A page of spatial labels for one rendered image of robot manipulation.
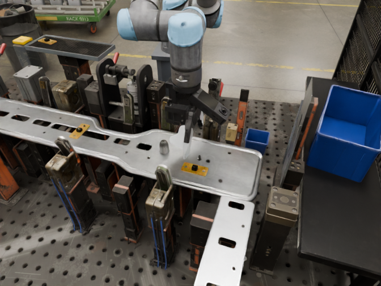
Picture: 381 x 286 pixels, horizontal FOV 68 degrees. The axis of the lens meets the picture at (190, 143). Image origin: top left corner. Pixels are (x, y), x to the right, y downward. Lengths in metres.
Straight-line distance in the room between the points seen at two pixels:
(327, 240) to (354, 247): 0.06
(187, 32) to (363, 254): 0.65
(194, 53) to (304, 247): 0.52
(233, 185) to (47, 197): 0.81
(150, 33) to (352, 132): 0.77
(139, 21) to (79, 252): 0.81
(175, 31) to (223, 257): 0.54
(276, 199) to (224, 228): 0.16
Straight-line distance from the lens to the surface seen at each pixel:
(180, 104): 0.75
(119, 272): 1.09
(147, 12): 0.77
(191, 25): 0.63
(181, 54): 0.65
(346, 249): 0.81
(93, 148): 1.04
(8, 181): 1.38
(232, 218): 0.81
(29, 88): 1.36
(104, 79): 1.17
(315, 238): 0.80
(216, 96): 0.95
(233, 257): 0.75
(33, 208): 1.35
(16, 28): 3.67
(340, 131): 1.14
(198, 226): 0.81
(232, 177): 0.90
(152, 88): 1.09
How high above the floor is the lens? 1.67
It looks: 42 degrees down
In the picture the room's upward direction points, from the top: straight up
